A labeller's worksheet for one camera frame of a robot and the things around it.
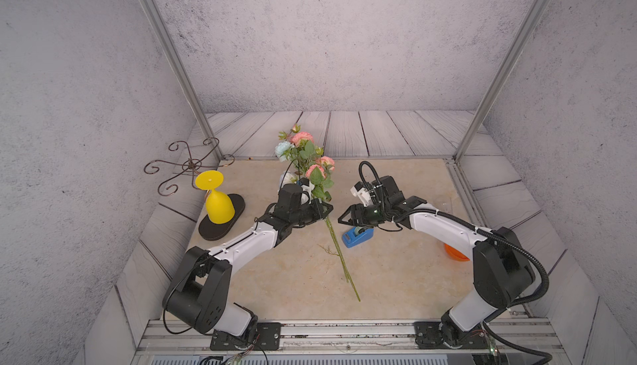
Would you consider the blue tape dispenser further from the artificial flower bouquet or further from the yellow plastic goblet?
the yellow plastic goblet

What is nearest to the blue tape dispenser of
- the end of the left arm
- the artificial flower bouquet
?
the artificial flower bouquet

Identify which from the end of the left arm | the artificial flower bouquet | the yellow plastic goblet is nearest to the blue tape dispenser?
the artificial flower bouquet

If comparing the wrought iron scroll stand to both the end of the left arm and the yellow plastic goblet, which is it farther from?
the end of the left arm

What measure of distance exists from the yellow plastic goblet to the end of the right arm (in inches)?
14.1

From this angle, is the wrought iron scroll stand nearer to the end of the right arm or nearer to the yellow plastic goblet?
the yellow plastic goblet

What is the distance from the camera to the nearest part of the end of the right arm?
2.11 ft

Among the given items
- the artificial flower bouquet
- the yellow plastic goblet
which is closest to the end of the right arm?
A: the artificial flower bouquet

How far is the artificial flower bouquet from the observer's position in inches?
32.0

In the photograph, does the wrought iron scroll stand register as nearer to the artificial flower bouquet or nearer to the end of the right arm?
the artificial flower bouquet

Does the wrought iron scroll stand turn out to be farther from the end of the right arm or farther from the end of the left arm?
the end of the right arm

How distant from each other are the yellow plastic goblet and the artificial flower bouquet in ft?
0.66

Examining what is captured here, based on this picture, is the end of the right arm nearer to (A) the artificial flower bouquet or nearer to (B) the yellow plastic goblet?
(A) the artificial flower bouquet

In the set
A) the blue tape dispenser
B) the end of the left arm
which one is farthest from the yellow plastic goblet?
the blue tape dispenser

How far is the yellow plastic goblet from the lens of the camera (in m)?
0.71
